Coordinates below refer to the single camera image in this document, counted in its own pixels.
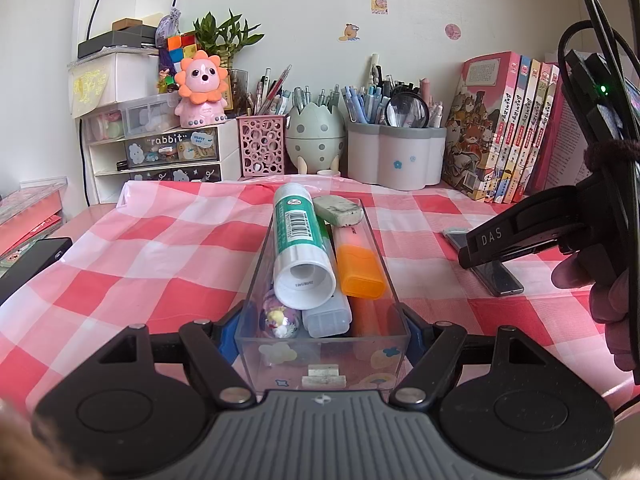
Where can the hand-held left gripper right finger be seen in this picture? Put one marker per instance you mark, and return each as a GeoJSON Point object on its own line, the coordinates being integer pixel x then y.
{"type": "Point", "coordinates": [416, 345]}

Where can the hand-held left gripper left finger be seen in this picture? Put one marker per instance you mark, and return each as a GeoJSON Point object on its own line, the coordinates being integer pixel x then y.
{"type": "Point", "coordinates": [226, 340]}

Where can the dark grey marker pen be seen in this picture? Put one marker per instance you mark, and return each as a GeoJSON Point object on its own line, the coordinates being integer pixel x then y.
{"type": "Point", "coordinates": [495, 275]}

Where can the green blue highlighter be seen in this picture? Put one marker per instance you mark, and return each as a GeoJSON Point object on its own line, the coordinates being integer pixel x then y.
{"type": "Point", "coordinates": [327, 320]}

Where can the clear plastic pencil box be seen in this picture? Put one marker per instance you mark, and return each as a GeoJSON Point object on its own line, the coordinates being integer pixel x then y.
{"type": "Point", "coordinates": [325, 365]}

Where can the orange pink highlighter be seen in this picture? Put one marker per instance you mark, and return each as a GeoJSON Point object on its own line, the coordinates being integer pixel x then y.
{"type": "Point", "coordinates": [357, 265]}

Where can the green white glue stick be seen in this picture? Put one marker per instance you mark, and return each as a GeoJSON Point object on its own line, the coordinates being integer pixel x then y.
{"type": "Point", "coordinates": [297, 240]}

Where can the white eraser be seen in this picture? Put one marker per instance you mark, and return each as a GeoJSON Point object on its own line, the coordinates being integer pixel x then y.
{"type": "Point", "coordinates": [337, 210]}

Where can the person's right hand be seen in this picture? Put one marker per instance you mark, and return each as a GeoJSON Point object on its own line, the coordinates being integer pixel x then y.
{"type": "Point", "coordinates": [607, 300]}

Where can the row of paper booklets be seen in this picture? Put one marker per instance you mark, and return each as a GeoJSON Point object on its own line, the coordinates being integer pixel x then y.
{"type": "Point", "coordinates": [565, 145]}

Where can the pink comic book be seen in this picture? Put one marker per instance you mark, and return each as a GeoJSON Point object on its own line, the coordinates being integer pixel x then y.
{"type": "Point", "coordinates": [536, 125]}
{"type": "Point", "coordinates": [547, 120]}
{"type": "Point", "coordinates": [475, 125]}
{"type": "Point", "coordinates": [512, 130]}
{"type": "Point", "coordinates": [525, 130]}

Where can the pink checked plastic tablecloth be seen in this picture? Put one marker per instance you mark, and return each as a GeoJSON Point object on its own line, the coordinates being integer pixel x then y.
{"type": "Point", "coordinates": [165, 260]}

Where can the grey cloud-shaped pen holder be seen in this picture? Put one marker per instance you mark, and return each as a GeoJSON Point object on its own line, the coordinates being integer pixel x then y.
{"type": "Point", "coordinates": [395, 160]}

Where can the black magnifying glass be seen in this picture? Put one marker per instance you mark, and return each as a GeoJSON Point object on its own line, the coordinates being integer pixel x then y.
{"type": "Point", "coordinates": [406, 110]}

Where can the small white round lid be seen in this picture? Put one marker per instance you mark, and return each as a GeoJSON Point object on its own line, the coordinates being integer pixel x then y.
{"type": "Point", "coordinates": [330, 173]}

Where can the pink perforated pen basket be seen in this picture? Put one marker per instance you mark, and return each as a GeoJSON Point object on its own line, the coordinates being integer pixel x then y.
{"type": "Point", "coordinates": [262, 145]}

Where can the bunch of assorted pens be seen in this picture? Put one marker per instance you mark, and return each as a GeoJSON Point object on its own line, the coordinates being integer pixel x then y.
{"type": "Point", "coordinates": [365, 105]}

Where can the black phone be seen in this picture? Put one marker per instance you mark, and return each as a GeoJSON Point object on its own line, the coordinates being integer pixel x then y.
{"type": "Point", "coordinates": [30, 265]}

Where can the white drawer organizer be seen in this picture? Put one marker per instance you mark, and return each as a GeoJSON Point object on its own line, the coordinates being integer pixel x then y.
{"type": "Point", "coordinates": [110, 160]}

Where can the green egg-shaped pen holder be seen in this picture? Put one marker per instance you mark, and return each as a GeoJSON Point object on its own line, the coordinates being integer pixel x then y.
{"type": "Point", "coordinates": [315, 140]}

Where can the stack of pink wrapped books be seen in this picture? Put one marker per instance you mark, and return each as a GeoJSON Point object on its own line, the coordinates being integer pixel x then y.
{"type": "Point", "coordinates": [27, 210]}

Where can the clear plastic storage box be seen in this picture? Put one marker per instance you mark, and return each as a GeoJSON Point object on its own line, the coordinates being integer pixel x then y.
{"type": "Point", "coordinates": [140, 117]}

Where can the bunch of blue grey pens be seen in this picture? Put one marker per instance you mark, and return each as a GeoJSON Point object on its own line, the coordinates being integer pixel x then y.
{"type": "Point", "coordinates": [320, 97]}

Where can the pink orange lion figurine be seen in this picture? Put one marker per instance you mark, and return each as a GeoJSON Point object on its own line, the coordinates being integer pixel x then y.
{"type": "Point", "coordinates": [200, 90]}

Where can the bunch of red white pens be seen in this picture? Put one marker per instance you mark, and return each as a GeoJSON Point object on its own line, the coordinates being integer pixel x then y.
{"type": "Point", "coordinates": [272, 92]}

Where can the white storage box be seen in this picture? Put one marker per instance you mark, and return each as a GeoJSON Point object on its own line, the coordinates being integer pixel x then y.
{"type": "Point", "coordinates": [120, 80]}

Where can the colourful puzzle cube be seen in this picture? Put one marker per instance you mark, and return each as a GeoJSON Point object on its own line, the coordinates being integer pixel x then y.
{"type": "Point", "coordinates": [175, 52]}

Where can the green bamboo plant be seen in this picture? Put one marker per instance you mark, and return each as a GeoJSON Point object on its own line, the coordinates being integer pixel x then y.
{"type": "Point", "coordinates": [227, 37]}

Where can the dark grey flat box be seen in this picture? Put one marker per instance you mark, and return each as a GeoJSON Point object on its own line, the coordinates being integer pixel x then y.
{"type": "Point", "coordinates": [115, 42]}

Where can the hanging purple sachet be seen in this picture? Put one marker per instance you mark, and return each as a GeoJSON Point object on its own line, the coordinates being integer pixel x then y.
{"type": "Point", "coordinates": [167, 27]}

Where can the small brown box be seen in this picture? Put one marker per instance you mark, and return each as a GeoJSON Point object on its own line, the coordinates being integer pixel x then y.
{"type": "Point", "coordinates": [127, 24]}

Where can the bear wall sticker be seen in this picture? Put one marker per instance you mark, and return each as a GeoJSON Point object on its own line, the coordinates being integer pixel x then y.
{"type": "Point", "coordinates": [350, 32]}

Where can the round pink yellow wall sticker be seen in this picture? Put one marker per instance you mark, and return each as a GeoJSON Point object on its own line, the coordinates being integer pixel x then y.
{"type": "Point", "coordinates": [380, 5]}

